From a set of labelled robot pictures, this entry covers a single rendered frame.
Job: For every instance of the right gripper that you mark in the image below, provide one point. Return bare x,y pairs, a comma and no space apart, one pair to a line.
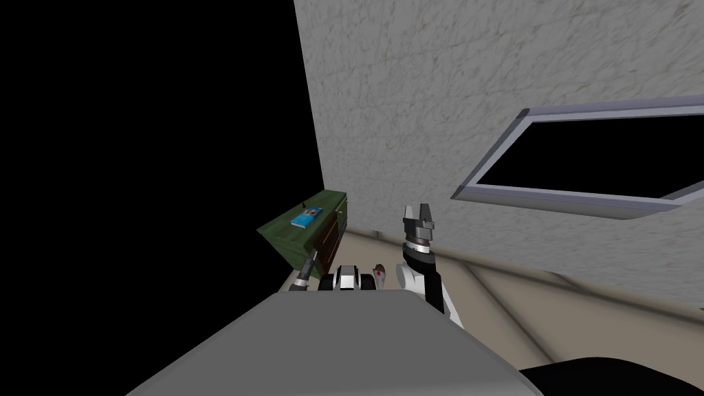
419,226

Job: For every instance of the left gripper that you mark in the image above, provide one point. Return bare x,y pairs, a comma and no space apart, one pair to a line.
308,265

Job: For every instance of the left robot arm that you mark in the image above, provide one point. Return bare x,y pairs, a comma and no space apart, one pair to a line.
300,282

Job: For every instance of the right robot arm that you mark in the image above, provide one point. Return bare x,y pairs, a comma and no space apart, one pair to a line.
426,278

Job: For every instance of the green wooden cabinet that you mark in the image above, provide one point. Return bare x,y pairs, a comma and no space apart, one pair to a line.
286,234

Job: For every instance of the blue book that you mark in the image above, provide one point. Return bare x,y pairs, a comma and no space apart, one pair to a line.
306,218

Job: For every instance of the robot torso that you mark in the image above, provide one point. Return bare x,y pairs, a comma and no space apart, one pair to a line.
341,346

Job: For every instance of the grey framed window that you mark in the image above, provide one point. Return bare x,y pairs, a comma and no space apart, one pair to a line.
605,157

